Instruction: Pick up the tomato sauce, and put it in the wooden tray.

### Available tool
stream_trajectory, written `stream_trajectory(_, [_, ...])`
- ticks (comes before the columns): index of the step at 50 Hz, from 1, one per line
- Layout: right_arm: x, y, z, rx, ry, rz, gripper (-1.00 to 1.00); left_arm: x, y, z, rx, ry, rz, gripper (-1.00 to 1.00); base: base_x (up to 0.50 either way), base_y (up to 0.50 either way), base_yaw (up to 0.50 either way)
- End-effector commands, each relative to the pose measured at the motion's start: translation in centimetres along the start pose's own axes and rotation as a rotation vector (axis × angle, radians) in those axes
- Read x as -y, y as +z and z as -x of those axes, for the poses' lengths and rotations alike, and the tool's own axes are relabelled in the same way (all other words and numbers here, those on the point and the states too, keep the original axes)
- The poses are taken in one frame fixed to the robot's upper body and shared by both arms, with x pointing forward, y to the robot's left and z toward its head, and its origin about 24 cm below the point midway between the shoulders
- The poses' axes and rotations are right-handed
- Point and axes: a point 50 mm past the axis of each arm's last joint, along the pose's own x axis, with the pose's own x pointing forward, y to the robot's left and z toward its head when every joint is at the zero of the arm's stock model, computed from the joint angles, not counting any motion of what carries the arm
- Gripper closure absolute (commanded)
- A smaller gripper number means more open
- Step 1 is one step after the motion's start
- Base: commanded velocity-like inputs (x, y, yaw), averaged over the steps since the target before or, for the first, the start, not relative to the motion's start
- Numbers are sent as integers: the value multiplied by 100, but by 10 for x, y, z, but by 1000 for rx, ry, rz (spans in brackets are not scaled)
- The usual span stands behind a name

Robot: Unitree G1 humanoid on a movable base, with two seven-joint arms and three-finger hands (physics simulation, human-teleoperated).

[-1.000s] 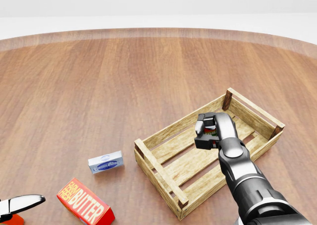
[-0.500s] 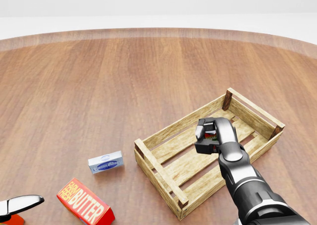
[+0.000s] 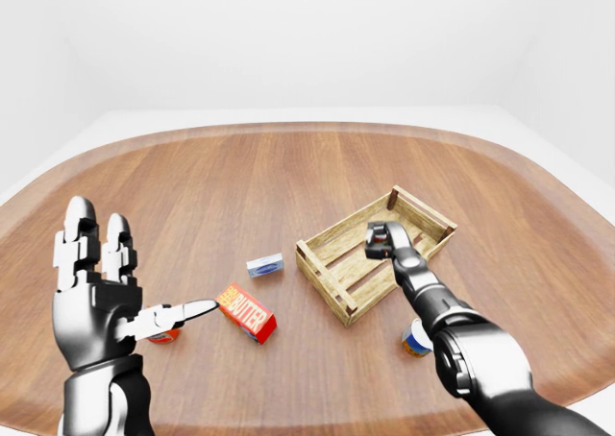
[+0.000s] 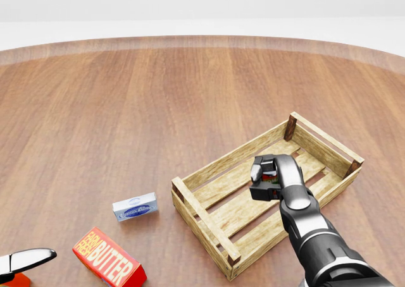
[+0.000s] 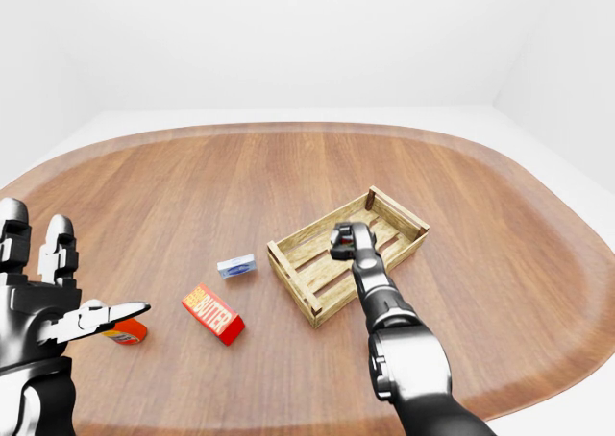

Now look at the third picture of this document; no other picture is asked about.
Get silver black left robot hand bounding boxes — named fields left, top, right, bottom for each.
left=51, top=196, right=220, bottom=373

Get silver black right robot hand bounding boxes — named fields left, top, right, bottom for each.
left=363, top=220, right=415, bottom=264

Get wooden slat tray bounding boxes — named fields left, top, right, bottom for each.
left=294, top=184, right=459, bottom=328

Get orange labelled tin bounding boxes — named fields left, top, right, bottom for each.
left=147, top=327, right=182, bottom=345

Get blue yellow labelled tin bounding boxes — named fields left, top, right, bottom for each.
left=401, top=317, right=434, bottom=358

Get small blue white box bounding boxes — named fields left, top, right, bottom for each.
left=245, top=252, right=285, bottom=279

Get red butter box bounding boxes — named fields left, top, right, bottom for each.
left=215, top=281, right=279, bottom=346

